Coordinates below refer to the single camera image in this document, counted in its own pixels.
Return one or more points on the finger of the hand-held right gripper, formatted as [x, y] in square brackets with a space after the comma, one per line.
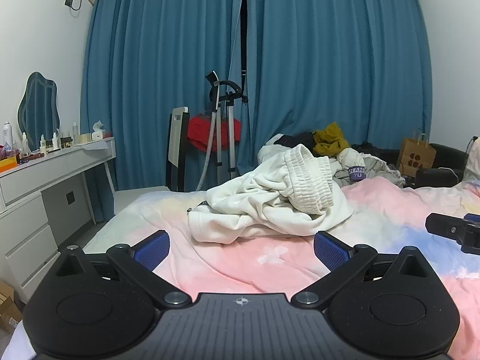
[473, 217]
[446, 227]

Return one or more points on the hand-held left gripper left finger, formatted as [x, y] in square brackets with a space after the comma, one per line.
[152, 249]

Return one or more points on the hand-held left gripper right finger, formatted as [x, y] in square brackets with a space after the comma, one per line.
[332, 249]

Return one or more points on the white pants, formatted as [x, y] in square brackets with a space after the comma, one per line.
[262, 198]

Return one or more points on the pastel tie-dye pillow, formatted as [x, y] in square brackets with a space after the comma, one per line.
[473, 176]

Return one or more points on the black sofa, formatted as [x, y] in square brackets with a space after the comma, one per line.
[450, 157]

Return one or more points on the brown paper bag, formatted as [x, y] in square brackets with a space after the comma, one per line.
[416, 157]

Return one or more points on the pastel tie-dye duvet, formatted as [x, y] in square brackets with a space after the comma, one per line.
[232, 266]

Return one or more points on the grey crumpled garment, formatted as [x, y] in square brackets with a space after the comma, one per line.
[378, 168]

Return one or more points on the white garment with purple label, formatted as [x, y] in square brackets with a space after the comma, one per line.
[350, 161]

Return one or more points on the black garment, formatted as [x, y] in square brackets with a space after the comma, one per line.
[375, 148]
[294, 139]

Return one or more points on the mustard yellow garment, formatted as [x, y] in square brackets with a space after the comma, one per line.
[330, 138]

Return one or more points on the white puffy jacket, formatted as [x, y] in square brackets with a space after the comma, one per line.
[272, 155]

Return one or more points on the black and white chair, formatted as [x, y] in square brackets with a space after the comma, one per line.
[176, 138]

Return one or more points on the white vanity desk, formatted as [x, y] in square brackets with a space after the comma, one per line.
[33, 202]

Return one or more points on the red garment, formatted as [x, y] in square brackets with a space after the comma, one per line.
[200, 131]

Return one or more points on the white tissue box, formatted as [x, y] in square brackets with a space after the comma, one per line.
[98, 133]

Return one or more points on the cream box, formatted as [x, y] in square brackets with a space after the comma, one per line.
[83, 137]

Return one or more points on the garment steamer stand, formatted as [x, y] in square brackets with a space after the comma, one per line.
[223, 120]

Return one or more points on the small white bottle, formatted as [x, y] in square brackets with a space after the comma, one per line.
[43, 145]

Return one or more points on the cardboard boxes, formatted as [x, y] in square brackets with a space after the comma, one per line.
[7, 307]

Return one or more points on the orange box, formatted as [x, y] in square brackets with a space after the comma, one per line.
[6, 165]

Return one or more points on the wavy blue-framed mirror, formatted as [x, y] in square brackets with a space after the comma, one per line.
[37, 112]

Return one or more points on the white spray bottle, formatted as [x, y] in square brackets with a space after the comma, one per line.
[7, 135]

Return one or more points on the blue curtain panel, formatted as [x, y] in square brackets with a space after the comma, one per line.
[161, 63]
[337, 52]

